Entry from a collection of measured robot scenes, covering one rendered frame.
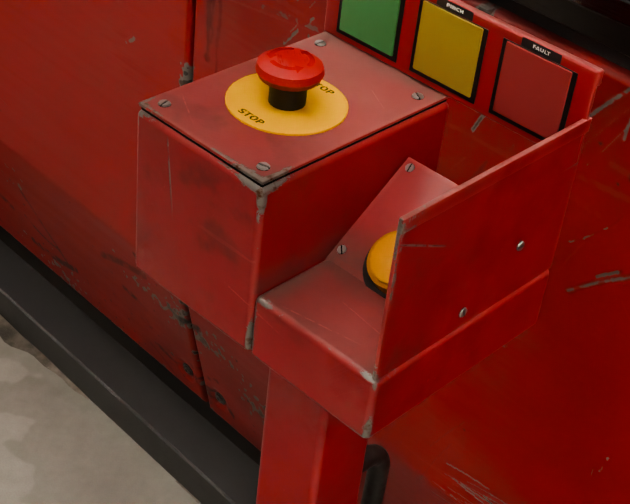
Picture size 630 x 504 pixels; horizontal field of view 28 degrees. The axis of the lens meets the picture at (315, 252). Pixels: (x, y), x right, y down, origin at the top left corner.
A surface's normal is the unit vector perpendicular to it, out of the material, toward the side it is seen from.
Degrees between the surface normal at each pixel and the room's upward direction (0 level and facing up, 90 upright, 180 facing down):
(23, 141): 90
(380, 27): 90
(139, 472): 0
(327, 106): 0
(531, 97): 90
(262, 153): 0
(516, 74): 90
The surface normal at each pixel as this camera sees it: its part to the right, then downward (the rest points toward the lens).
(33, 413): 0.10, -0.80
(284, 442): -0.69, 0.37
